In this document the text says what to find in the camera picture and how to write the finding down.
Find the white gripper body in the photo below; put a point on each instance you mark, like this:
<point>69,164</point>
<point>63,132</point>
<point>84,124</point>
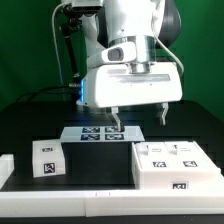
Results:
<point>114,86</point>

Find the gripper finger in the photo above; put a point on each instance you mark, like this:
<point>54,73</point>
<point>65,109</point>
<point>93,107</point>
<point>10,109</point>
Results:
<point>119,124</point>
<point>162,110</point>

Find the white cabinet body box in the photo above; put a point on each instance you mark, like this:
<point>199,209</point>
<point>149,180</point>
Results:
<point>163,178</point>

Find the white cabinet door panel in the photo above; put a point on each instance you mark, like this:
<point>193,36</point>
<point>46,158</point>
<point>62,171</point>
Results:
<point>153,155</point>

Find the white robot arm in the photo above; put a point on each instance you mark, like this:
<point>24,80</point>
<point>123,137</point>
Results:
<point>121,40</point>

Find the white cabinet top block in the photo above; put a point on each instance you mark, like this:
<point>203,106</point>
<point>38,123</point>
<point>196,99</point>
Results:
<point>47,158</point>

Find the white left fence piece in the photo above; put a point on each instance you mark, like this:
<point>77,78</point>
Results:
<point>6,168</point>

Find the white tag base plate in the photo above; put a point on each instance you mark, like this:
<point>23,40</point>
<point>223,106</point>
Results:
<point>101,134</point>

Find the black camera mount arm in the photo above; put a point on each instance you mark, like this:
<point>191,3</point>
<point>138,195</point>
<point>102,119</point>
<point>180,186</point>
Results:
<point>71,33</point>

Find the white front fence rail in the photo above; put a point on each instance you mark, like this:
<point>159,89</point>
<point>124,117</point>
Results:
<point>109,203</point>

